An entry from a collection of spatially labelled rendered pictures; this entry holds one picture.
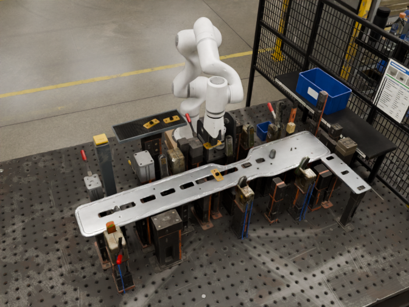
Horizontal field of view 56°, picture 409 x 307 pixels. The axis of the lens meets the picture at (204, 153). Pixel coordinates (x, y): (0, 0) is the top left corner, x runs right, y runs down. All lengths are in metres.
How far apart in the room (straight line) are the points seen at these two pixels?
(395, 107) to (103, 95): 3.03
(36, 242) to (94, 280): 0.40
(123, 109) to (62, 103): 0.66
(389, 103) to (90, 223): 1.69
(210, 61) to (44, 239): 1.26
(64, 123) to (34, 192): 1.71
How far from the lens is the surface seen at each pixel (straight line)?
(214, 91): 1.56
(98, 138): 1.98
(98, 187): 1.89
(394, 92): 2.33
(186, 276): 1.97
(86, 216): 1.86
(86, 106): 4.25
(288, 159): 2.13
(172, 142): 2.44
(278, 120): 2.19
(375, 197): 2.55
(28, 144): 3.94
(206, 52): 1.69
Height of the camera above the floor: 2.42
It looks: 43 degrees down
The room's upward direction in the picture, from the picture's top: 3 degrees clockwise
